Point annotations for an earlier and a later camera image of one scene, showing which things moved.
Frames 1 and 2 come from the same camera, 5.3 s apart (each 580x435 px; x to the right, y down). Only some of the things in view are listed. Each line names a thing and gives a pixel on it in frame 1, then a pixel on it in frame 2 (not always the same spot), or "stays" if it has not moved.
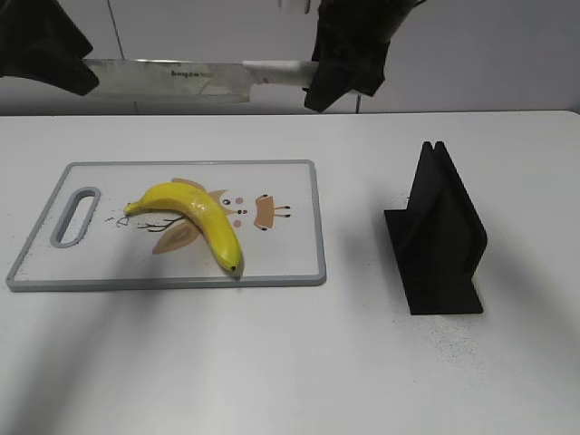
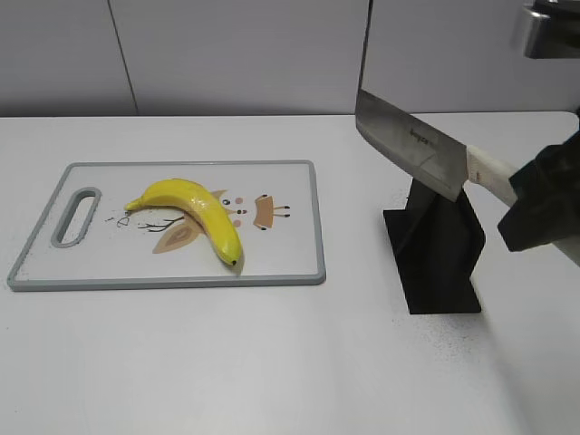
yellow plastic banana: (200, 205) stays
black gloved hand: (352, 43) -> (547, 191)
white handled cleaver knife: (199, 81) -> (445, 161)
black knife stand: (438, 240) stays
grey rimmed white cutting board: (82, 238) stays
